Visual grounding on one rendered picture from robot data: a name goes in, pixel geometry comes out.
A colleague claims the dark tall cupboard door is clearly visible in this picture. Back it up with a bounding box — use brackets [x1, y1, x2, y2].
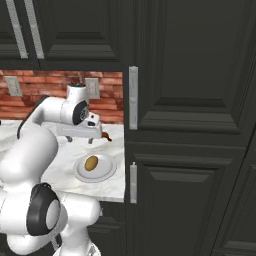
[124, 141, 248, 256]
[122, 0, 256, 148]

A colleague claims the grey wall outlet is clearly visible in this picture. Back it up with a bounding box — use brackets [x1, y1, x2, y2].
[84, 77, 101, 100]
[4, 75, 24, 98]

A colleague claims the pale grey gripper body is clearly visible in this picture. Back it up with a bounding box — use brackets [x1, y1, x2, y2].
[54, 122, 104, 140]

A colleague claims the dark side cupboard panel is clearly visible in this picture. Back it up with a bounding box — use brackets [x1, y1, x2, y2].
[211, 126, 256, 256]

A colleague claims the silver short cupboard handle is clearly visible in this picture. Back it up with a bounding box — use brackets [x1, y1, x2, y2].
[129, 161, 138, 205]

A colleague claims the small brown red object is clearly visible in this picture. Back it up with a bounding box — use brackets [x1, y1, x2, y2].
[101, 131, 113, 143]

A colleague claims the brown potato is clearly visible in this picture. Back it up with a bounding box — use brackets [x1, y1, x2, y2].
[84, 155, 100, 173]

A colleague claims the dark wall cupboard door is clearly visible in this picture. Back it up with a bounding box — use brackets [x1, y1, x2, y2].
[0, 0, 41, 70]
[23, 0, 134, 72]

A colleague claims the silver long cupboard handle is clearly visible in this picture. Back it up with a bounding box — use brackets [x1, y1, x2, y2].
[128, 65, 139, 131]

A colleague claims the dark base cupboard door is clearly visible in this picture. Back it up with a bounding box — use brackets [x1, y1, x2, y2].
[85, 200, 128, 256]

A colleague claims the white round plate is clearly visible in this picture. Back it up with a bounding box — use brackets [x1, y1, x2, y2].
[73, 152, 118, 184]

